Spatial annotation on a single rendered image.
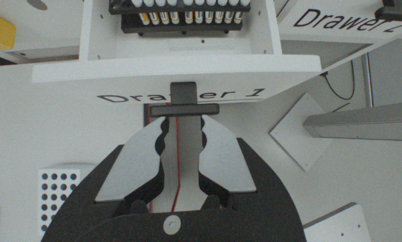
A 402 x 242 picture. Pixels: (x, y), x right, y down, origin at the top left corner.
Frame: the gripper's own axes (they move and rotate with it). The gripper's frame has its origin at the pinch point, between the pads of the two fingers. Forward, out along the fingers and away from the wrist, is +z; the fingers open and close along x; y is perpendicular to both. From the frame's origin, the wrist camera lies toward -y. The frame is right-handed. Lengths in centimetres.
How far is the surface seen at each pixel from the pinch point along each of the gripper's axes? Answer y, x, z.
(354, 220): 29.5, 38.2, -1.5
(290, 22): -9.8, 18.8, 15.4
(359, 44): -7, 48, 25
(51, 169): 12.6, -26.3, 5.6
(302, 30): -8.8, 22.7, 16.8
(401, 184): 105, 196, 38
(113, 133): 9.7, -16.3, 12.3
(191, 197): 96, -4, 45
